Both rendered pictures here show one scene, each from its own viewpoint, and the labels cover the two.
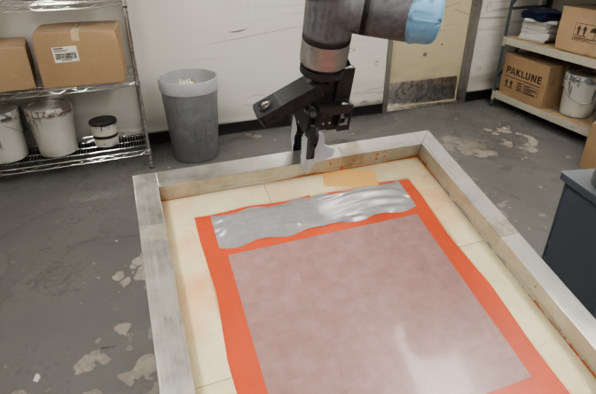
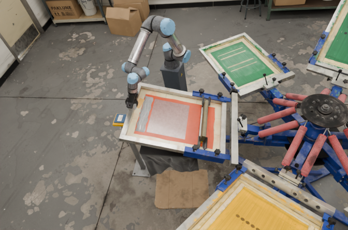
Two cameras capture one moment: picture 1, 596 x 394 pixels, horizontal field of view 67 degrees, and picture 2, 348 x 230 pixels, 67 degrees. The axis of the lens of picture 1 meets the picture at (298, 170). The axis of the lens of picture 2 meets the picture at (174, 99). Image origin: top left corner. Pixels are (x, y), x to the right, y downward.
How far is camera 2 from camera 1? 1.55 m
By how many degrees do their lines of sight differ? 45
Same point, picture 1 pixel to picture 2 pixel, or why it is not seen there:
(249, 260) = (149, 129)
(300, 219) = (145, 116)
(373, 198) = (147, 102)
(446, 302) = (173, 106)
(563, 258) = (169, 83)
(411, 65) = (12, 33)
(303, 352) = (170, 130)
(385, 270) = (163, 111)
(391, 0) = (143, 74)
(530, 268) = (176, 92)
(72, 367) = not seen: outside the picture
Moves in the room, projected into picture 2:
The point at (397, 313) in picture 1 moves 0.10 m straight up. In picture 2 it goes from (171, 114) to (170, 106)
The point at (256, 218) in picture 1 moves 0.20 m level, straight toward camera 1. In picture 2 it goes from (141, 123) to (164, 129)
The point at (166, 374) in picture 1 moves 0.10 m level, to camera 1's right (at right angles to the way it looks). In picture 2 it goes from (166, 146) to (173, 135)
